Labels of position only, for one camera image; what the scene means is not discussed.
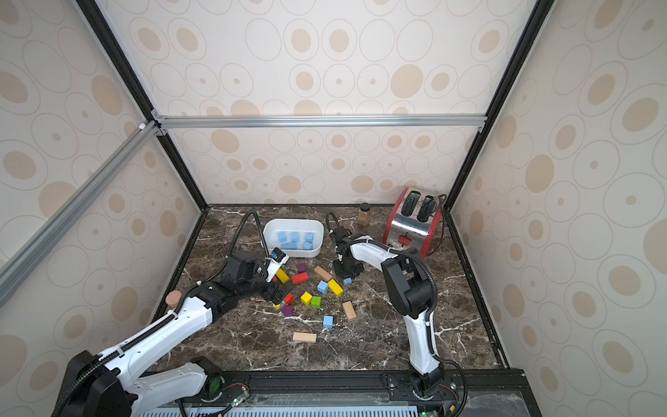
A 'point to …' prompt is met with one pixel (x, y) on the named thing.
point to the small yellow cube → (307, 298)
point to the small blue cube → (307, 246)
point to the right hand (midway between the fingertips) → (354, 273)
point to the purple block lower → (287, 311)
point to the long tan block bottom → (306, 337)
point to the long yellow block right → (335, 287)
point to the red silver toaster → (413, 220)
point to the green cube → (316, 302)
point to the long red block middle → (304, 276)
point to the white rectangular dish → (271, 227)
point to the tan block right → (349, 310)
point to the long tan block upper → (323, 274)
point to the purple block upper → (301, 268)
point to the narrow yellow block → (280, 306)
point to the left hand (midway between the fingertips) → (291, 275)
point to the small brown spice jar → (364, 214)
